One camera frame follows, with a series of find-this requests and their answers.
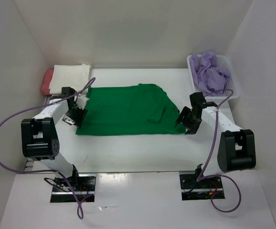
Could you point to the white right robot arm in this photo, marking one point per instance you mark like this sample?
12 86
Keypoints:
232 149

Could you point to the purple t shirt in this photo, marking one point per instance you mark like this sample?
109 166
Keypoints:
208 76

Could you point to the green t shirt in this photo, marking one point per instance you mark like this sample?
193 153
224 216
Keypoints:
143 109

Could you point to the red t shirt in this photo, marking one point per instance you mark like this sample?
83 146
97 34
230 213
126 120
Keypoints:
45 88

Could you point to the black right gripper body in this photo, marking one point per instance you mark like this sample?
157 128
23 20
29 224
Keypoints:
191 122

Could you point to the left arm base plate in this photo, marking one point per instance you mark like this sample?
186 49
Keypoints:
84 189

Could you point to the cream white t shirt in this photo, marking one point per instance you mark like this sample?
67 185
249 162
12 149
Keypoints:
74 76

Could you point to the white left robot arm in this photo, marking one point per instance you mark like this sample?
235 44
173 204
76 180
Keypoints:
40 139

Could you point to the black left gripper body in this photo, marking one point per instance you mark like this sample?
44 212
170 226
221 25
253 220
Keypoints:
75 116

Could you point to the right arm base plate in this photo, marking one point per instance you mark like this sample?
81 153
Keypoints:
203 190

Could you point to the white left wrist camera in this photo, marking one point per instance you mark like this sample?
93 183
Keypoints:
81 101

